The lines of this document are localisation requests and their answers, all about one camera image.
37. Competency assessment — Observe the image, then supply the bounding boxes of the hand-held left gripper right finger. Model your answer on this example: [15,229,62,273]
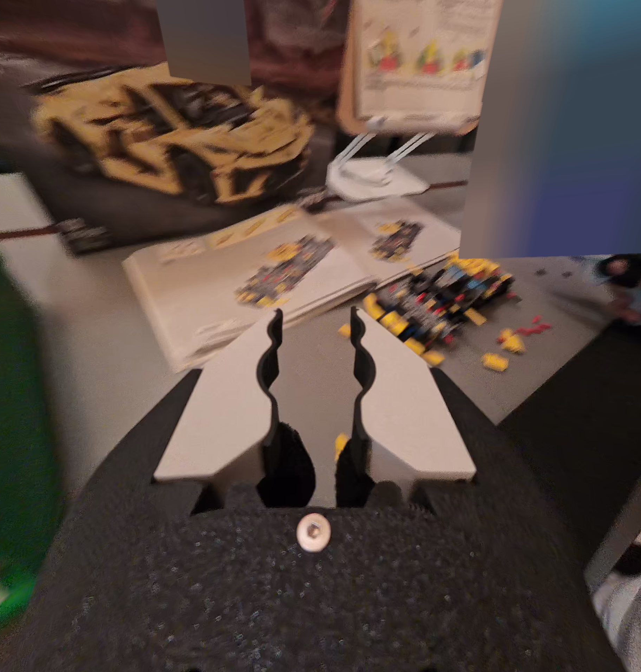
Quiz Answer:
[349,308,478,483]

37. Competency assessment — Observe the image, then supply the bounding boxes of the green storage bin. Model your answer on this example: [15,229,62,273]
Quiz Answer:
[0,247,64,631]

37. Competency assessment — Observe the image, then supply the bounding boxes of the white document stand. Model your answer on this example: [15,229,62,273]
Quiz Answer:
[326,0,502,203]

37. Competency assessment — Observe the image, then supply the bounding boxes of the black dotted floor mat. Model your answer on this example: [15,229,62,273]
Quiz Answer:
[496,320,641,568]

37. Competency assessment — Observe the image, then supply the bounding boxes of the printed instruction sheet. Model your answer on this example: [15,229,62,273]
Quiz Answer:
[354,0,497,124]

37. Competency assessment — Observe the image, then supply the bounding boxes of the lego set box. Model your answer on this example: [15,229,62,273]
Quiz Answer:
[0,0,353,255]

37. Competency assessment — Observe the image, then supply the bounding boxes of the lego car chassis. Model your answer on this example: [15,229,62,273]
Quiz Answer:
[362,254,515,365]

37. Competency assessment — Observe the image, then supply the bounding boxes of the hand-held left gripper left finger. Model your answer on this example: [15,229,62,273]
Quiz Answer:
[153,309,284,483]

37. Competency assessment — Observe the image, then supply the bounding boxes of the lego instruction booklet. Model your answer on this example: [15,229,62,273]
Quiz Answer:
[122,199,463,371]

